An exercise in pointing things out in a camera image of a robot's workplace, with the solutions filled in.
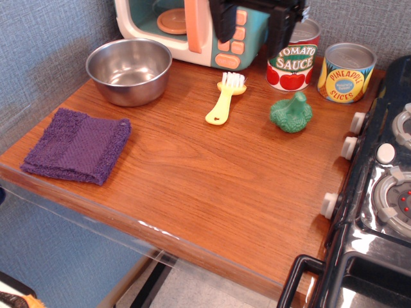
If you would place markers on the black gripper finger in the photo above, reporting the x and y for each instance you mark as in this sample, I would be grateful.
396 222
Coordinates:
281 25
224 20

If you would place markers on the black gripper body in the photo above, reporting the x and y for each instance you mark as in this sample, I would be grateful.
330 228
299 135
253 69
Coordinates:
263 4

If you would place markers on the green toy broccoli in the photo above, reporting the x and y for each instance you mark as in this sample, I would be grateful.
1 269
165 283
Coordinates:
291 115

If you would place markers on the teal toy microwave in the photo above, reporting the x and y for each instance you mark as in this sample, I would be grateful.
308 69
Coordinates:
138 19

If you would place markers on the orange microwave plate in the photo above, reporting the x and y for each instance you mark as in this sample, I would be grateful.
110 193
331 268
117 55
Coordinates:
172 21

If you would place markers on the tomato sauce can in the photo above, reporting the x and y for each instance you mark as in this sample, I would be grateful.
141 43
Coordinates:
292 68

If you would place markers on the yellow toy brush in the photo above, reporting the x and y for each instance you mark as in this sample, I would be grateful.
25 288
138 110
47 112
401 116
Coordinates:
232 84

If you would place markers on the pineapple slices can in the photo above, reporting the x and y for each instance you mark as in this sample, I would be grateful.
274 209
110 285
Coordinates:
346 72

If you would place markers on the steel bowl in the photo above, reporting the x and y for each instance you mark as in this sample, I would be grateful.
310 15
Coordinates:
130 72

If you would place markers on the grey stove knob far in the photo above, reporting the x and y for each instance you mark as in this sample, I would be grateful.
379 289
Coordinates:
357 122

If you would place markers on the grey stove knob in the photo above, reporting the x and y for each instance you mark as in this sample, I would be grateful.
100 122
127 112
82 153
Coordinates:
348 147
357 122
328 205

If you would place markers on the grey stove knob middle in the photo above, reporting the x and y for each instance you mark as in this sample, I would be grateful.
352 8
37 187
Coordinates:
348 147

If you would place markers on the grey far stove burner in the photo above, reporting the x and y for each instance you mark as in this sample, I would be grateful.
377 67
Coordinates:
401 136

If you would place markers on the grey stove burner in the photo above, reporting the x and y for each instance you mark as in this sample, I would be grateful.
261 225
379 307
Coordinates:
401 136
391 199

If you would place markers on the white round stove button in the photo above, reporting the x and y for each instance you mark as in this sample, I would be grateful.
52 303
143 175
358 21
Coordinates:
385 153

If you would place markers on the grey stove knob near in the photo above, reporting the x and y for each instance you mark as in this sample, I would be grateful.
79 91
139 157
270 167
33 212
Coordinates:
328 205

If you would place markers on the purple folded cloth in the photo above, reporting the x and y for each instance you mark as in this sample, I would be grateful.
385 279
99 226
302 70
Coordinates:
78 147

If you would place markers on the grey near stove burner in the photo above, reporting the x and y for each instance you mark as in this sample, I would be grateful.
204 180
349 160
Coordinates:
391 199

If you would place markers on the black toy stove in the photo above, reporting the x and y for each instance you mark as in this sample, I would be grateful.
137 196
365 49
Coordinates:
367 262

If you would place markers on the orange object at corner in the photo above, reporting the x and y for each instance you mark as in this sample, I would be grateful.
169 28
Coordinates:
32 302

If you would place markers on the black stove oven handle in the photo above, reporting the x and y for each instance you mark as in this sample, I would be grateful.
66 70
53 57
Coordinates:
302 263

